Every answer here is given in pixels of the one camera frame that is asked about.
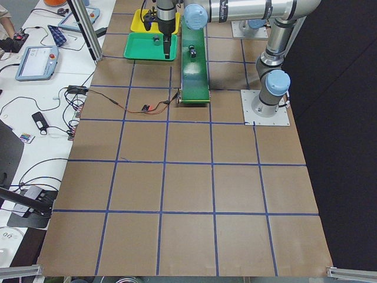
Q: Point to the aluminium frame post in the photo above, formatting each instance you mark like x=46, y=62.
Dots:
x=81, y=16

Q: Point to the yellow tray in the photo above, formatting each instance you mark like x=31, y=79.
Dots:
x=138, y=26

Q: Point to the green conveyor belt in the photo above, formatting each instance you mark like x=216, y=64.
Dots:
x=194, y=79

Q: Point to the teach pendant near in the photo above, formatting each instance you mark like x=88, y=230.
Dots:
x=38, y=63

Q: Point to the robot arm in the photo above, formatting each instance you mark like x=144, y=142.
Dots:
x=166, y=5
x=282, y=15

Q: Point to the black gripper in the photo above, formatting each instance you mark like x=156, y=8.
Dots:
x=166, y=26

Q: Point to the green tray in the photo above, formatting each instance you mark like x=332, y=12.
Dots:
x=140, y=46

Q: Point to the blue plaid cloth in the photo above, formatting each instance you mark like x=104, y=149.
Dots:
x=58, y=37

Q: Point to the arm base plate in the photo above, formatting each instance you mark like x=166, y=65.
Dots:
x=254, y=29
x=256, y=113

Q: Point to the small black circuit board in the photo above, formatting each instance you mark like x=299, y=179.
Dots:
x=145, y=108

